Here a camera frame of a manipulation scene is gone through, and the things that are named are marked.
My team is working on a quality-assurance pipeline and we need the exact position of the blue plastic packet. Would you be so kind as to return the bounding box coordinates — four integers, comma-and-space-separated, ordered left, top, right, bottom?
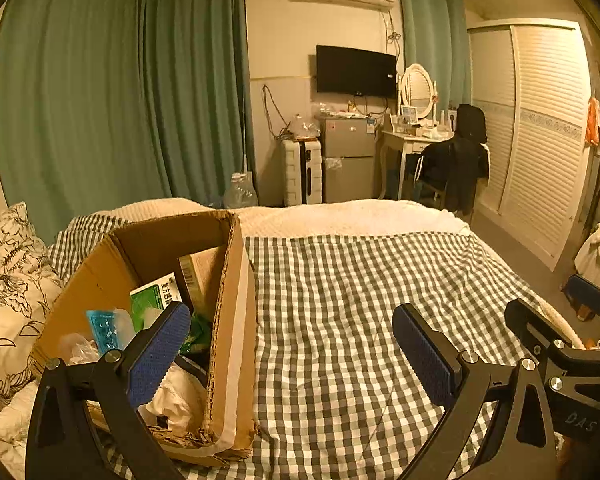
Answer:
85, 308, 133, 353

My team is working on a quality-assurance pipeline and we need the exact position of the orange hanging cloth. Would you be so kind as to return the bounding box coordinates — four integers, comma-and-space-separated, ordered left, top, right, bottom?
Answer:
585, 97, 600, 146

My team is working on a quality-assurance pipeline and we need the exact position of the green curtain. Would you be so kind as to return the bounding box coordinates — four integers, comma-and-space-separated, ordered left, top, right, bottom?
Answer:
137, 0, 256, 206
0, 0, 171, 233
399, 0, 473, 106

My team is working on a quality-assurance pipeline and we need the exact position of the person's right forearm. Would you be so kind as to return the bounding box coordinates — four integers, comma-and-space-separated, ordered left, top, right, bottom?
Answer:
555, 440, 600, 480

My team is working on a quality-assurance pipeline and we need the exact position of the white dressing table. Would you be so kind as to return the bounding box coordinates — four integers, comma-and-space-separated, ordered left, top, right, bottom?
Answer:
377, 127, 458, 201

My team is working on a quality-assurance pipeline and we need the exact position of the black backpack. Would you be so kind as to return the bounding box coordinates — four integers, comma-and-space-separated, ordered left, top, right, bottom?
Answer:
454, 103, 488, 143

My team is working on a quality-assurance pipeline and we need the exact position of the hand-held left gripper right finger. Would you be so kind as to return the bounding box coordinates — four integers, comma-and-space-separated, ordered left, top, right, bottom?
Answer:
392, 302, 563, 480

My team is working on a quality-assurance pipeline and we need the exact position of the silver mini fridge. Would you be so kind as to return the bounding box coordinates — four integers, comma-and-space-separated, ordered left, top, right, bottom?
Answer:
320, 116, 376, 204

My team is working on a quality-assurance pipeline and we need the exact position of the green checked blanket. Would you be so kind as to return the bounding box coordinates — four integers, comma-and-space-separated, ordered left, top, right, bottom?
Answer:
47, 212, 566, 480

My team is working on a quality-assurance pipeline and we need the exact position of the white oval vanity mirror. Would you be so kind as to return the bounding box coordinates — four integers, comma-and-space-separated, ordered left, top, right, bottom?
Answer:
399, 63, 438, 121

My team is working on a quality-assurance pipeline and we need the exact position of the white bag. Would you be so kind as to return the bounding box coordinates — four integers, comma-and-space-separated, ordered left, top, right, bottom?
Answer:
574, 222, 600, 288

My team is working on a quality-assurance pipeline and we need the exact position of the white suitcase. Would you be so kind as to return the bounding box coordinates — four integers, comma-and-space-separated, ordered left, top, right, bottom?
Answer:
281, 138, 325, 206

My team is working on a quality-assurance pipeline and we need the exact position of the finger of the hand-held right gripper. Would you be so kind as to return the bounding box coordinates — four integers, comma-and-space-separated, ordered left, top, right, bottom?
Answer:
504, 297, 600, 392
565, 274, 600, 323

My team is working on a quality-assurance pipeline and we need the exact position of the large clear water jug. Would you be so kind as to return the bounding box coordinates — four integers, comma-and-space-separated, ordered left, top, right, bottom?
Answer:
222, 172, 258, 209

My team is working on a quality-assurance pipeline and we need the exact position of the chair with black clothes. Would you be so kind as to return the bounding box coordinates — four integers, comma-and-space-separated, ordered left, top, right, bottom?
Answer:
420, 136, 491, 213

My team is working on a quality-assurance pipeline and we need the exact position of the white louvered wardrobe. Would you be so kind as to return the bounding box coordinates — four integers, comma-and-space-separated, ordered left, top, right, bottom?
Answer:
467, 19, 593, 273

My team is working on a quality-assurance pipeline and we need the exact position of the black wall television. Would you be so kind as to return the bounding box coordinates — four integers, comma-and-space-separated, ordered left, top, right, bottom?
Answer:
316, 45, 398, 97

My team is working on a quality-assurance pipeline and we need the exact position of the cardboard box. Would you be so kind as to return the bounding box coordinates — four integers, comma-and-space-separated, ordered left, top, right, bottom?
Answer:
32, 210, 260, 468

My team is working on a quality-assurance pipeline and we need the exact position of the black wall cable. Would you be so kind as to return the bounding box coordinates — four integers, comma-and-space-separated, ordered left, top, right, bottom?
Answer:
261, 84, 293, 138

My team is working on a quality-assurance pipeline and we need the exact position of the floral pillow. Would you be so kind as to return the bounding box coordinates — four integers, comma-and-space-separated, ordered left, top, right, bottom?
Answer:
0, 202, 65, 426

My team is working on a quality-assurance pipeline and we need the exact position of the green white medicine box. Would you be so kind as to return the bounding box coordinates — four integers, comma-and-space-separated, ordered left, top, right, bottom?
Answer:
129, 272, 188, 333

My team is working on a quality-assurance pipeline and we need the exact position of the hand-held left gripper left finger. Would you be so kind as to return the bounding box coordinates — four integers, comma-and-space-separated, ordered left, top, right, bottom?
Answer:
25, 301, 193, 480

